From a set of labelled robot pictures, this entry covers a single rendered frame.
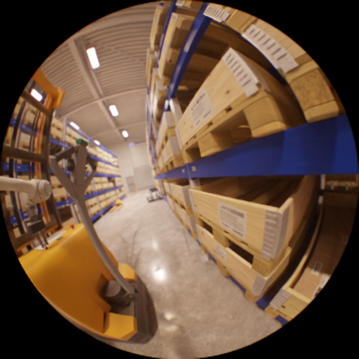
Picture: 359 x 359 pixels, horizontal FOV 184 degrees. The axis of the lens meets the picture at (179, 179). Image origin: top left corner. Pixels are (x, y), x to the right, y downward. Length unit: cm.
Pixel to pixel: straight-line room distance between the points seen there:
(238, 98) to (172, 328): 145
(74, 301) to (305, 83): 116
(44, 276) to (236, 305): 128
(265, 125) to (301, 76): 19
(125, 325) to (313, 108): 120
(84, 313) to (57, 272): 26
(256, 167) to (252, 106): 22
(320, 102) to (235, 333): 122
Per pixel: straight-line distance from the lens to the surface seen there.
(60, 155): 53
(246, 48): 133
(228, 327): 114
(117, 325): 96
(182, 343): 115
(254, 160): 45
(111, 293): 100
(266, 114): 36
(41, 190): 70
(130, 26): 683
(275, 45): 41
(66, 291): 82
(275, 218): 38
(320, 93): 33
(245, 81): 41
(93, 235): 68
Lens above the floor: 112
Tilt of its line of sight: 4 degrees down
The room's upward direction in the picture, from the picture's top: 13 degrees counter-clockwise
